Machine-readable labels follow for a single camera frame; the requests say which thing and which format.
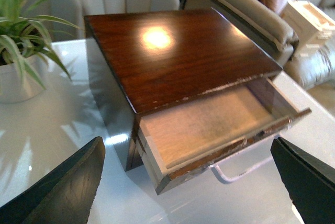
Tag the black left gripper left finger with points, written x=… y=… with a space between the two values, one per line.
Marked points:
x=64 y=195

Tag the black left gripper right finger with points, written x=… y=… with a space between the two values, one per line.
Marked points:
x=308 y=180

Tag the wooden drawer with white handle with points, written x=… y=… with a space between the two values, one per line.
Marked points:
x=180 y=142

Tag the dark wooden drawer cabinet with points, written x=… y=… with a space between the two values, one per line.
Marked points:
x=143 y=63

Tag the white wooden crate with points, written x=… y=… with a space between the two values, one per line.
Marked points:
x=312 y=26

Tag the spider plant in white pot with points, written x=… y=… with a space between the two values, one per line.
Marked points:
x=26 y=51

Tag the left grey armchair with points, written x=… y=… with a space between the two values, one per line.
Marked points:
x=70 y=10

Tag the beige sofa with black frame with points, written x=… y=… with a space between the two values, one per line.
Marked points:
x=263 y=26

